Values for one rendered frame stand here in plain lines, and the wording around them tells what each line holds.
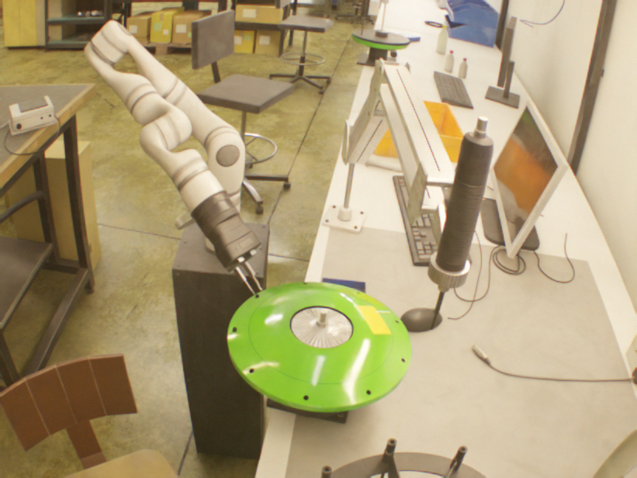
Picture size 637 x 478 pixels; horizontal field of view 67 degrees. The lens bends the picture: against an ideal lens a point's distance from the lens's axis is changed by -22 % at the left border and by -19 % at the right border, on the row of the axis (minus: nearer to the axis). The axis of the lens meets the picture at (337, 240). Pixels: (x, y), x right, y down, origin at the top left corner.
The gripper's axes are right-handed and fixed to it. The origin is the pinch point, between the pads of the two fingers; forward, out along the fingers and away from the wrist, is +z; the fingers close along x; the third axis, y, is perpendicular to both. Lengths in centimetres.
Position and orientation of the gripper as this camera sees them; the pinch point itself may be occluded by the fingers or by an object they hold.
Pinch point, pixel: (257, 292)
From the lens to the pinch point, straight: 105.7
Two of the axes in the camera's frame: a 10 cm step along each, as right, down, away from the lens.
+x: 6.1, -3.8, 6.9
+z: 5.8, 8.1, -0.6
